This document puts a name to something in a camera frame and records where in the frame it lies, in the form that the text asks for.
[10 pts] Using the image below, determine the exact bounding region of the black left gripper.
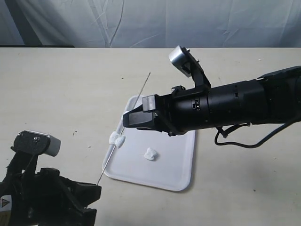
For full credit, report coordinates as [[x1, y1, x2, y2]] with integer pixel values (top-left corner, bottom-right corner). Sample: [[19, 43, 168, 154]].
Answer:
[[0, 169, 102, 226]]

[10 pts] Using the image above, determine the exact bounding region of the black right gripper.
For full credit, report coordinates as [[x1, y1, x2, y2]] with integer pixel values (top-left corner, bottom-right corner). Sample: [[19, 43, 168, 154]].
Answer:
[[122, 86, 209, 136]]

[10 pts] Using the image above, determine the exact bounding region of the thin metal skewer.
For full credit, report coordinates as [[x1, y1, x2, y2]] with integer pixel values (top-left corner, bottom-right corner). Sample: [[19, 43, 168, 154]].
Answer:
[[96, 72, 151, 185]]

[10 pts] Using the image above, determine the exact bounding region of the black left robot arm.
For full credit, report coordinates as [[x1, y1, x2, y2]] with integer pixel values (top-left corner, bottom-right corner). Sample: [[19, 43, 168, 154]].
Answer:
[[0, 168, 102, 226]]

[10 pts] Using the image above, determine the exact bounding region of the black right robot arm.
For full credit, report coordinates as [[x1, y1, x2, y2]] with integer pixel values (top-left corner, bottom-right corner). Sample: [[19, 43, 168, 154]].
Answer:
[[123, 66, 301, 136]]

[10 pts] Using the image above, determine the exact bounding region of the white plastic tray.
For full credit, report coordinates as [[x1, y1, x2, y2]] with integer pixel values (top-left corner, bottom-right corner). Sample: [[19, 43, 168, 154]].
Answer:
[[103, 95, 197, 192]]

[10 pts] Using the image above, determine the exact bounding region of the grey wrinkled backdrop cloth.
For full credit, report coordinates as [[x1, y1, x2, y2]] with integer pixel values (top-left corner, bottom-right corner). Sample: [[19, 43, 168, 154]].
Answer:
[[0, 0, 301, 48]]

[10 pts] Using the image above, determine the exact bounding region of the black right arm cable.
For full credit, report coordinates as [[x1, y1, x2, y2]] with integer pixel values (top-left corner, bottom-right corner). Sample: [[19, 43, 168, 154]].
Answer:
[[213, 121, 297, 149]]

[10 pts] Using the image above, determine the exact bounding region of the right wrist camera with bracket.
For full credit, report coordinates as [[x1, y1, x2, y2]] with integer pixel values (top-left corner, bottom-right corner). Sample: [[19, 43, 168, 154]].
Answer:
[[168, 45, 211, 89]]

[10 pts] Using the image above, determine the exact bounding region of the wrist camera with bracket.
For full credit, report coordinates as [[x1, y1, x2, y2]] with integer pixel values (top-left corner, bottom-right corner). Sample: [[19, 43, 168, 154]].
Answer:
[[7, 130, 61, 177], [168, 45, 211, 89]]

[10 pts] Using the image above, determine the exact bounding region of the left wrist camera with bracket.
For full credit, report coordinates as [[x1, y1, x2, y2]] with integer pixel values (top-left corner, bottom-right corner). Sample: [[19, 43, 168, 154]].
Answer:
[[7, 130, 61, 177]]

